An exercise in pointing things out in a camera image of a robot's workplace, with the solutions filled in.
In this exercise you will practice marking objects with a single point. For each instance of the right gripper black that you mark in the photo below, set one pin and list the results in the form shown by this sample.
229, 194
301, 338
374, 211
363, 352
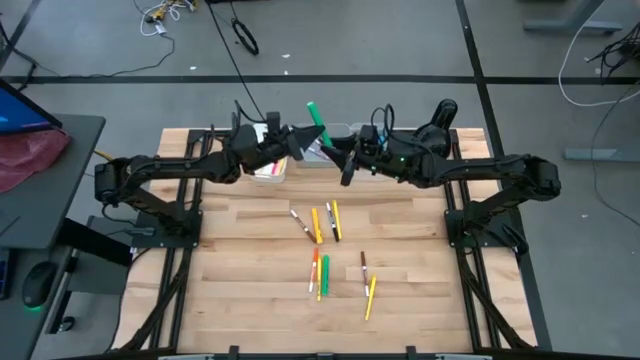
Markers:
380, 160

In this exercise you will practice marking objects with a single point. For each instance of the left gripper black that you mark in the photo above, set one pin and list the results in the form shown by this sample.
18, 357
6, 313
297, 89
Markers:
260, 147

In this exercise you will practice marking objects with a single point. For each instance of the green highlighter marker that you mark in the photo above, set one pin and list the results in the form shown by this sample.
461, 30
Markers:
317, 120
325, 275

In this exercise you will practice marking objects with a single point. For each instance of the thin yellow marker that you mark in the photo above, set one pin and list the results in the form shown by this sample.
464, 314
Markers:
370, 297
265, 170
319, 292
337, 220
281, 166

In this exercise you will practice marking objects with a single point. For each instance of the thin pink marker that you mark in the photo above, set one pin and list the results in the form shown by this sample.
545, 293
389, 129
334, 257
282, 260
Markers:
274, 168

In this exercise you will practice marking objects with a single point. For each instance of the blue highlighter marker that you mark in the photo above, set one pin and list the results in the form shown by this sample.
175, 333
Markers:
383, 142

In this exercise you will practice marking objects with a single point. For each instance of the white plastic bin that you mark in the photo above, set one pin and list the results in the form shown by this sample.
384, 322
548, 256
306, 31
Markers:
270, 177

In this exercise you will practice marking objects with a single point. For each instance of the yellow highlighter marker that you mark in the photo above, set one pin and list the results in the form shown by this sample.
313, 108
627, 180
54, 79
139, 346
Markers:
316, 226

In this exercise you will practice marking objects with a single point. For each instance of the orange and white marker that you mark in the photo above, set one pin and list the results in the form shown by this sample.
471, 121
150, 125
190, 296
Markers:
313, 270

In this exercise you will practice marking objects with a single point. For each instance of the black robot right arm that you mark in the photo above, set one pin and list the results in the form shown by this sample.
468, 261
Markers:
475, 167

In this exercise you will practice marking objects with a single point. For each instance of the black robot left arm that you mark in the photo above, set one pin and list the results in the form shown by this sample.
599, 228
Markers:
165, 167

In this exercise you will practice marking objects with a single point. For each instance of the grey plastic bin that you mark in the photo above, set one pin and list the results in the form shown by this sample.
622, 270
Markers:
320, 164

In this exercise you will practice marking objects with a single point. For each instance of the black desk lamp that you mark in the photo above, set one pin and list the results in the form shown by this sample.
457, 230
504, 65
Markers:
442, 112

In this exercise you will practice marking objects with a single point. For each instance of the black table clamp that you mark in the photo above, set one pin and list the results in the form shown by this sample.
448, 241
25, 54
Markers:
233, 352
411, 352

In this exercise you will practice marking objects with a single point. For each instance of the black desk crossbar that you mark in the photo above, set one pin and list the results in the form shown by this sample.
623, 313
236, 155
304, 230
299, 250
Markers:
95, 242

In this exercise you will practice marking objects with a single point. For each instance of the dark grey side desk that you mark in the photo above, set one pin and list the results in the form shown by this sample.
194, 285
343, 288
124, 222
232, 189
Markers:
50, 210

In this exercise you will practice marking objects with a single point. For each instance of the red plastic bag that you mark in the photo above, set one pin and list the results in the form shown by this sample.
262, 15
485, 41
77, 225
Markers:
30, 155

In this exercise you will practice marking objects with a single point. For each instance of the blue screen laptop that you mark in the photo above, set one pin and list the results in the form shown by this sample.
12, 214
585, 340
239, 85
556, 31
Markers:
20, 112

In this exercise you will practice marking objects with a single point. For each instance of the black desk leg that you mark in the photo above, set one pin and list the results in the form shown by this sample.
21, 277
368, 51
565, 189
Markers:
62, 300

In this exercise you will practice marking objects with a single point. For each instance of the black computer mouse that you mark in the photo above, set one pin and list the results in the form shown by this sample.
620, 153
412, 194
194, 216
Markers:
37, 282

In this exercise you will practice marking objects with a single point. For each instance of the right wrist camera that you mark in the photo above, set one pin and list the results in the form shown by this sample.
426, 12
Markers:
368, 134

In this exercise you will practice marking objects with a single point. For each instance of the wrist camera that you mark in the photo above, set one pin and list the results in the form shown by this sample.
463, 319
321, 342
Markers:
273, 122
368, 134

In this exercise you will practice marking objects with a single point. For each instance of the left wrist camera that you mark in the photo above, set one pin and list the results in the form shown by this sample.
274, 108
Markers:
273, 122

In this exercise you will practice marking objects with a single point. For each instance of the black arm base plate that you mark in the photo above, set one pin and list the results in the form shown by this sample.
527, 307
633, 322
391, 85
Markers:
487, 244
150, 241

